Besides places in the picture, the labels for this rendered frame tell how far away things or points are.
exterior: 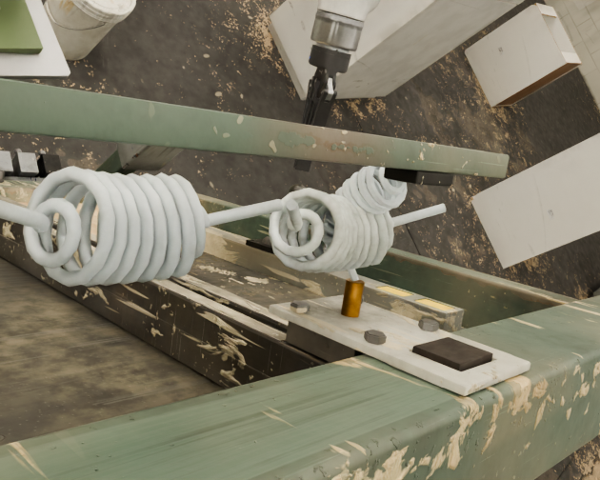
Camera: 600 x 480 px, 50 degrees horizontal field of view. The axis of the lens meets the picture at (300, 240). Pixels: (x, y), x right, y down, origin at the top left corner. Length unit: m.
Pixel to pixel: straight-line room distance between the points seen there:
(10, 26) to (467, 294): 1.36
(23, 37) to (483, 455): 1.66
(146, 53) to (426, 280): 2.35
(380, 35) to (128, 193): 3.25
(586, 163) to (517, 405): 4.21
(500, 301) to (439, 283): 0.12
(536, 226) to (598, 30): 4.78
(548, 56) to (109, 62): 3.92
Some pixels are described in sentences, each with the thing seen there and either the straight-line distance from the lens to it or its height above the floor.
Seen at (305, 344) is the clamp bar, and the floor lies 1.77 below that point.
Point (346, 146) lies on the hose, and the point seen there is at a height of 1.95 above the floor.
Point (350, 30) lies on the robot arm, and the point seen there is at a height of 1.61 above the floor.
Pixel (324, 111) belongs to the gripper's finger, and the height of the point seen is 1.51.
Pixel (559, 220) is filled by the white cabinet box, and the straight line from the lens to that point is 4.77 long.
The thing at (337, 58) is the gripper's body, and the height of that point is 1.57.
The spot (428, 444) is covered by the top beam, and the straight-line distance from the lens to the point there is 0.40.
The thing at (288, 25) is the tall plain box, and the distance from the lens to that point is 3.94.
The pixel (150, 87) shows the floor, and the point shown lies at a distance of 3.19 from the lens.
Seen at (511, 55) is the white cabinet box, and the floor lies 0.36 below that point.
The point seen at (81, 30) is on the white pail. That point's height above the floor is 0.20.
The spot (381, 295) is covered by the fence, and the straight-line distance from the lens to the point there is 0.96.
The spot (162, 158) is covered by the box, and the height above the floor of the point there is 0.84.
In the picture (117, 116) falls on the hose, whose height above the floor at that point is 1.95.
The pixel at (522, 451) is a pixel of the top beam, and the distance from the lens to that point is 0.55.
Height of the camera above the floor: 2.16
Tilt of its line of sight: 40 degrees down
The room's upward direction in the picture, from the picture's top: 61 degrees clockwise
